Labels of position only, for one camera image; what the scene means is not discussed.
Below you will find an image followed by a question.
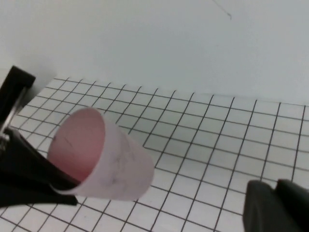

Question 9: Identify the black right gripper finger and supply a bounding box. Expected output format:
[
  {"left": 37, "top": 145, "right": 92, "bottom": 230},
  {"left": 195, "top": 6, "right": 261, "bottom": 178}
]
[{"left": 242, "top": 178, "right": 309, "bottom": 232}]

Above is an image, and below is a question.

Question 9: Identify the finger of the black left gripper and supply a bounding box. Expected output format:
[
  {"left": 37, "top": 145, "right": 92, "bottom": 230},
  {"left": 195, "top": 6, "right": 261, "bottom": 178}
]
[{"left": 0, "top": 169, "right": 79, "bottom": 209}]

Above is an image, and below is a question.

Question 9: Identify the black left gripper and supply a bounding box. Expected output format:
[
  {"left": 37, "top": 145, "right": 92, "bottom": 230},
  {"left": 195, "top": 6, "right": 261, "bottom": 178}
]
[{"left": 0, "top": 65, "right": 81, "bottom": 192}]

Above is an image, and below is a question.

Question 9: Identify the pink translucent plastic cup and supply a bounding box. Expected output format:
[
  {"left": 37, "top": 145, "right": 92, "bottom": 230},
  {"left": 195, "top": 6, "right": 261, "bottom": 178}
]
[{"left": 47, "top": 107, "right": 155, "bottom": 202}]

